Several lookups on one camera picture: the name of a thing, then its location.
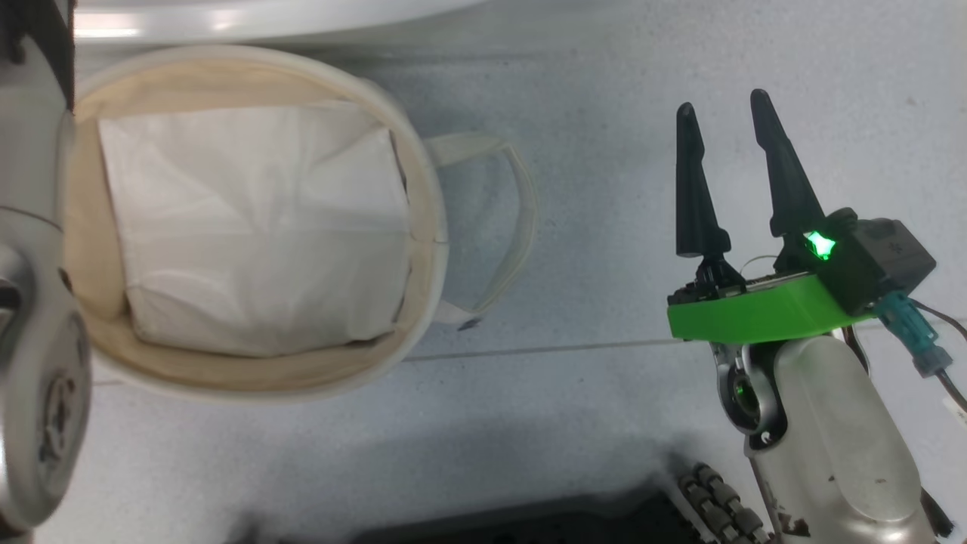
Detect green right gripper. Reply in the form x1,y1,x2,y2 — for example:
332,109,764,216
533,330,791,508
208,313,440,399
666,88,881,343

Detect teal plug right camera cable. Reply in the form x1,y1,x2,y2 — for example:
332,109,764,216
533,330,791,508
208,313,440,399
876,293,967,413

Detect cream canvas laundry basket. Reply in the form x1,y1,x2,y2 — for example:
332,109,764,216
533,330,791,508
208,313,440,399
60,44,539,401

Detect white washing machine body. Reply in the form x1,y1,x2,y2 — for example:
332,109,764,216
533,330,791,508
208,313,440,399
72,0,484,46

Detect white padding bag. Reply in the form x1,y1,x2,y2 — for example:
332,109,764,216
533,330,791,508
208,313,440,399
98,104,412,358

